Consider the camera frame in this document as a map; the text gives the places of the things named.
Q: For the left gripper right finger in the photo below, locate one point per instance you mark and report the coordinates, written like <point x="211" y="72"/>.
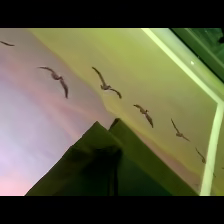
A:
<point x="136" y="185"/>

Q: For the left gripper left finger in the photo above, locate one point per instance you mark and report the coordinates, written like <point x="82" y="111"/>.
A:
<point x="100" y="176"/>

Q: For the khaki garment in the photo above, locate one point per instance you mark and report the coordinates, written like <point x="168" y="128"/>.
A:
<point x="150" y="160"/>

